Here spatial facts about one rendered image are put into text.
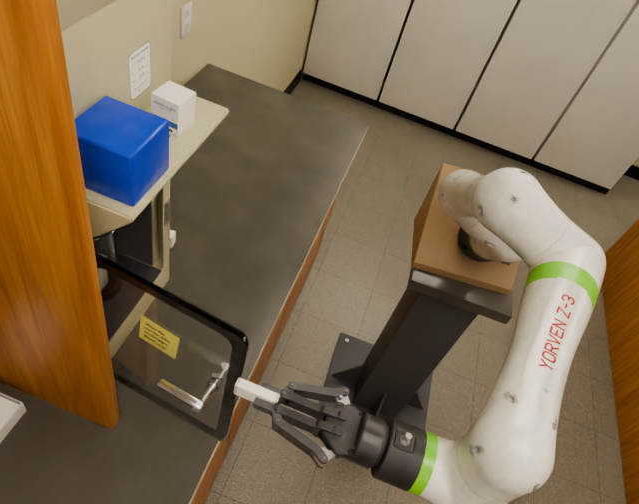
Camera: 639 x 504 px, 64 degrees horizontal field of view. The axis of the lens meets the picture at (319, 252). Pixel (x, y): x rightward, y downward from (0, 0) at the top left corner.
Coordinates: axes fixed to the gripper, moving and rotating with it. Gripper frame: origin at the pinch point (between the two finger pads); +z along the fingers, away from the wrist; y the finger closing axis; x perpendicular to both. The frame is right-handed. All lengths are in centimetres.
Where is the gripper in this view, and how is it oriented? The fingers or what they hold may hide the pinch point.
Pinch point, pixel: (256, 394)
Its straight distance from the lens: 82.2
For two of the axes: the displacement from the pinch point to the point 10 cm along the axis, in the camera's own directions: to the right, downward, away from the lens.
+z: -9.3, -3.7, 0.5
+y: -3.0, 6.7, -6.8
